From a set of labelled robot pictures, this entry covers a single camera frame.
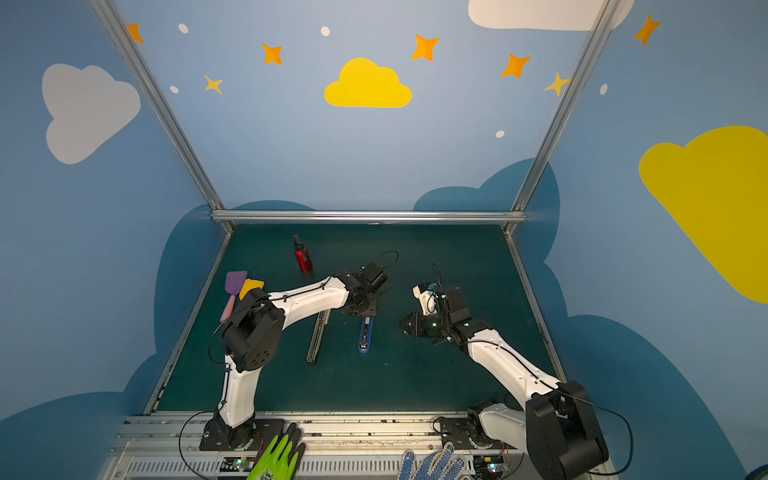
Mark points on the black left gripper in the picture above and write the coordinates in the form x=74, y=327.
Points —
x=365, y=309

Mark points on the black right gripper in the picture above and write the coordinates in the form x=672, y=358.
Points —
x=414, y=324

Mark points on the long metal stapler magazine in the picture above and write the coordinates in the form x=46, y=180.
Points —
x=317, y=335

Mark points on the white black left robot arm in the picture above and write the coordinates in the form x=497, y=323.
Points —
x=251, y=335

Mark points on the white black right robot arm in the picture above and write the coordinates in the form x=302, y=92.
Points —
x=557, y=428

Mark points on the red metal bottle black cap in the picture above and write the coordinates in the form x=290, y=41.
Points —
x=302, y=255

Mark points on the yellow spatula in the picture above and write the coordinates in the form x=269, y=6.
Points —
x=248, y=285

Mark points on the blue dotted white glove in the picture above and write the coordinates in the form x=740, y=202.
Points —
x=444, y=464

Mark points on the green work glove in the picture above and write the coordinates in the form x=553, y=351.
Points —
x=281, y=457

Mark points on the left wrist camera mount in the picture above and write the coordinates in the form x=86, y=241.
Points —
x=372, y=277

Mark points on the horizontal aluminium back rail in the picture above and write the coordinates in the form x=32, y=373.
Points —
x=295, y=216

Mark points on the purple spatula pink handle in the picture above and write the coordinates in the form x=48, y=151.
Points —
x=233, y=284

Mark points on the left corner aluminium post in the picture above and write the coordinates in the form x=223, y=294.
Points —
x=113, y=22

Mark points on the corner aluminium post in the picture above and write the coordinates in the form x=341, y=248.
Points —
x=113, y=22
x=583, y=68

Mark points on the right corner aluminium post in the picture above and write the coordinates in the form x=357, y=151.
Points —
x=583, y=68

